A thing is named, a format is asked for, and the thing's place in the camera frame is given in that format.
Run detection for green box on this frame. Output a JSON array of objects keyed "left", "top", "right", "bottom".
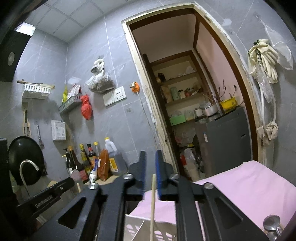
[{"left": 169, "top": 115, "right": 186, "bottom": 126}]

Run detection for orange seasoning packet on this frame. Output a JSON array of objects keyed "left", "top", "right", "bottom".
[{"left": 97, "top": 149, "right": 110, "bottom": 181}]

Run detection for white plastic utensil holder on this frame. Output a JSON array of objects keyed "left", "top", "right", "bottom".
[{"left": 125, "top": 214, "right": 177, "bottom": 241}]

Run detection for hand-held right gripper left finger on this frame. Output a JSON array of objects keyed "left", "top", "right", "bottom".
[{"left": 30, "top": 151, "right": 147, "bottom": 241}]

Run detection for red label soy bottle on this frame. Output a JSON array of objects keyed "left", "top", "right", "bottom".
[{"left": 87, "top": 144, "right": 96, "bottom": 163}]

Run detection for wooden knife rack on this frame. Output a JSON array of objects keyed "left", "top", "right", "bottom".
[{"left": 22, "top": 103, "right": 31, "bottom": 137}]

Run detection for black wok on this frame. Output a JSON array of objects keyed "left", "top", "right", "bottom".
[{"left": 8, "top": 136, "right": 45, "bottom": 186}]

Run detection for cream rubber gloves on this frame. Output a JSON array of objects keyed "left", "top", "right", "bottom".
[{"left": 248, "top": 39, "right": 279, "bottom": 84}]

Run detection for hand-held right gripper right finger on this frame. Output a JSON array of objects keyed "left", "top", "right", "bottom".
[{"left": 155, "top": 150, "right": 270, "bottom": 241}]

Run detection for yellow cap sauce bottle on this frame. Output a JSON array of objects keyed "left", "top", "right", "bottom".
[{"left": 79, "top": 144, "right": 93, "bottom": 176}]

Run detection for white wall box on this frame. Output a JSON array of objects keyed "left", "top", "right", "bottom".
[{"left": 51, "top": 120, "right": 66, "bottom": 141}]

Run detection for wooden shelf unit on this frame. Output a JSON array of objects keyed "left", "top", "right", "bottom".
[{"left": 149, "top": 50, "right": 213, "bottom": 130}]

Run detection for clear hanging plastic bag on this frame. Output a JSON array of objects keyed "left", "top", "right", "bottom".
[{"left": 85, "top": 59, "right": 115, "bottom": 94}]

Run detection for grey wall shelf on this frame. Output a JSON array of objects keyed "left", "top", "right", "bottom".
[{"left": 58, "top": 94, "right": 83, "bottom": 114}]

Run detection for white tube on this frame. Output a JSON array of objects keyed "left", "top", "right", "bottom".
[{"left": 89, "top": 159, "right": 100, "bottom": 183}]

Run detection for white plastic jug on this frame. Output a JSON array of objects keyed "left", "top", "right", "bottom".
[{"left": 180, "top": 148, "right": 199, "bottom": 181}]

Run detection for steel spoon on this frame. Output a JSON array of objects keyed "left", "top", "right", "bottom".
[{"left": 263, "top": 215, "right": 284, "bottom": 241}]

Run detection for red snack packet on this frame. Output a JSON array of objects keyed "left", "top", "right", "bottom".
[{"left": 67, "top": 85, "right": 81, "bottom": 98}]

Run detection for cream door frame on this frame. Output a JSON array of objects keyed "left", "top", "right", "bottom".
[{"left": 121, "top": 3, "right": 266, "bottom": 176}]

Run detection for knotted cream rag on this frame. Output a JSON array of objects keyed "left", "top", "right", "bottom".
[{"left": 257, "top": 122, "right": 279, "bottom": 146}]

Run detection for pink floral tablecloth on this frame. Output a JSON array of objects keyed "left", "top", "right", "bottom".
[{"left": 129, "top": 160, "right": 296, "bottom": 241}]

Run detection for black range hood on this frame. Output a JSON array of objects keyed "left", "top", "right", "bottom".
[{"left": 0, "top": 30, "right": 31, "bottom": 82}]

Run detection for white wall socket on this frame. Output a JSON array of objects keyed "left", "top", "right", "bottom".
[{"left": 113, "top": 86, "right": 127, "bottom": 101}]

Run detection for dark sauce bottle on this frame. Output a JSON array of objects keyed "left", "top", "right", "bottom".
[{"left": 68, "top": 146, "right": 85, "bottom": 183}]

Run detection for steel faucet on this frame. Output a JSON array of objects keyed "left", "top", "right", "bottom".
[{"left": 20, "top": 159, "right": 41, "bottom": 197}]

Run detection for yellow bowl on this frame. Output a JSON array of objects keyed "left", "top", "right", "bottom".
[{"left": 219, "top": 98, "right": 237, "bottom": 110}]

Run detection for white wall basket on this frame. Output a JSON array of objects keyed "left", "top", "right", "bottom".
[{"left": 22, "top": 83, "right": 51, "bottom": 100}]

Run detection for steel pot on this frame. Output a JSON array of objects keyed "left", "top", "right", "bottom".
[{"left": 200, "top": 103, "right": 219, "bottom": 117}]

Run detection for grey appliance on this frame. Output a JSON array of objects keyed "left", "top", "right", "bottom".
[{"left": 194, "top": 107, "right": 252, "bottom": 181}]

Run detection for white hose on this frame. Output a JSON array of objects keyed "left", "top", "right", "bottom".
[{"left": 255, "top": 58, "right": 277, "bottom": 130}]

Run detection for hanging metal spatula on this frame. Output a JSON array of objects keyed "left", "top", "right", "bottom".
[{"left": 36, "top": 124, "right": 45, "bottom": 150}]

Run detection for dark pump bottle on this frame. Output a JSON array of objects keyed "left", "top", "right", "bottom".
[{"left": 63, "top": 148, "right": 74, "bottom": 176}]

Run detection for red plastic bag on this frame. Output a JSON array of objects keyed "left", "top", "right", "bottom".
[{"left": 80, "top": 95, "right": 93, "bottom": 120}]

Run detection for clear oil jug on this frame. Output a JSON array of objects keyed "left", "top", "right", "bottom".
[{"left": 104, "top": 137, "right": 127, "bottom": 176}]

